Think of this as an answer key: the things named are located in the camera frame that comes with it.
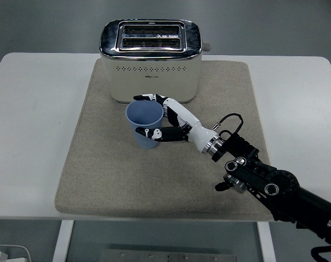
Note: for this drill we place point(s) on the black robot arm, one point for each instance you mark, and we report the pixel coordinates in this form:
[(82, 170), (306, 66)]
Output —
[(307, 196)]

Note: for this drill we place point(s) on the white plastic tray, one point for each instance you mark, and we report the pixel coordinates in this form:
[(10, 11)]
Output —
[(18, 252)]

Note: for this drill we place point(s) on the cream toaster with chrome lid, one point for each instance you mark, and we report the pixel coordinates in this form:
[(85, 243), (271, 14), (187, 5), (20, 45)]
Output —
[(152, 82)]

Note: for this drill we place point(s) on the blue ribbed plastic cup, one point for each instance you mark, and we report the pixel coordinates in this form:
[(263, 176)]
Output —
[(143, 114)]

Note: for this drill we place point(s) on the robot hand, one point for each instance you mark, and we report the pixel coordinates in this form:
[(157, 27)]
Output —
[(201, 135)]

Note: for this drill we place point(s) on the white table leg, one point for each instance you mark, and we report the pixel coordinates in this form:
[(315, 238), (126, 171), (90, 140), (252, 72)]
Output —
[(265, 243), (63, 240)]

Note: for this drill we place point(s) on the beige fabric mat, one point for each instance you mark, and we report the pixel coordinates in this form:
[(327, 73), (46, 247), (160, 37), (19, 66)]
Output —
[(127, 177)]

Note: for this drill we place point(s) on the grey metal plate with screws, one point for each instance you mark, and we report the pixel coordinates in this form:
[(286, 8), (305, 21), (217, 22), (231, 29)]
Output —
[(168, 256)]

